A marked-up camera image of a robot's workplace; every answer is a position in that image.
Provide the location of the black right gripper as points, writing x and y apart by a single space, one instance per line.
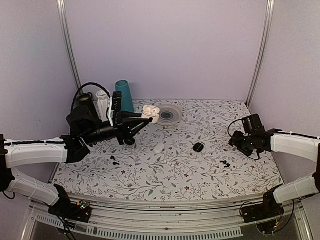
236 142

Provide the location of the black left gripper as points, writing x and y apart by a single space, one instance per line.
124 129

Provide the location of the small white case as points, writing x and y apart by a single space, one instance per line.
151 111

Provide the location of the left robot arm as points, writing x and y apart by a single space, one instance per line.
85 131

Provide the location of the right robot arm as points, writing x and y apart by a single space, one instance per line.
256 139

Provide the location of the black earbud case left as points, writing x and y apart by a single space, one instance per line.
129 142

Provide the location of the black earbud case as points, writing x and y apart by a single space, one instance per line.
198 147
129 142

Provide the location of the white oval earbud case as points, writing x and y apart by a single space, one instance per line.
159 148

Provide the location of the black earbud case right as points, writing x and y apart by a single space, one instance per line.
198 147

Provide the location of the teal vase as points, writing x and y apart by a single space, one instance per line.
126 100

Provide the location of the white ribbed plate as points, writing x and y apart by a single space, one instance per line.
169 114

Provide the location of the white ribbed vase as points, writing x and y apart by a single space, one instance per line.
103 105

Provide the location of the black cylinder vase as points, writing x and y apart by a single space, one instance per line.
86 99

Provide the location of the floral table mat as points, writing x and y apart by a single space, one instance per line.
143 175

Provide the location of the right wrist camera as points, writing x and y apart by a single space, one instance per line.
252 125

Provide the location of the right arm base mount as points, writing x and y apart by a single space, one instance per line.
253 212

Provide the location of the front aluminium rail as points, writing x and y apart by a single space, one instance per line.
218 219

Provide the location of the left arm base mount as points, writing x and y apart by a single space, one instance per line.
70 211

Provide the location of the right aluminium post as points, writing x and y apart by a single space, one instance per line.
268 18

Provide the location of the aluminium post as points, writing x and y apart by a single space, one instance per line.
268 18
62 12

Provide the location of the left aluminium post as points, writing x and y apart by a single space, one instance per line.
62 12

